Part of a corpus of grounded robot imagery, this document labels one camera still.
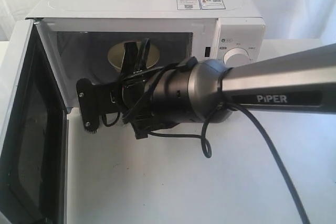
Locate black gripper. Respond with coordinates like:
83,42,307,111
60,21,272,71
98,39,179,141

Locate cream ceramic bowl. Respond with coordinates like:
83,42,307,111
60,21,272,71
108,41,160,72

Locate white microwave door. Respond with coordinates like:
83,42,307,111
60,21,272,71
1,19,67,223

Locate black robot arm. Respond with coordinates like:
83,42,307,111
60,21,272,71
109,39,335,139

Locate glass microwave turntable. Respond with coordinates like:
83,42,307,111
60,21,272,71
87,33,190,83

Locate white microwave oven body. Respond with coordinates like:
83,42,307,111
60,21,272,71
29,0,266,108

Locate right blue info sticker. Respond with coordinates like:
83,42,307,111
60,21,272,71
199,0,226,10

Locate upper white control knob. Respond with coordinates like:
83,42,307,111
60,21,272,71
223,48,250,67

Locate wrist camera with metal bracket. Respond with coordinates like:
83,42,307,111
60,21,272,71
76,78,100,134

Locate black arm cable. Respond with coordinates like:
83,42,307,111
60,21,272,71
101,62,312,224

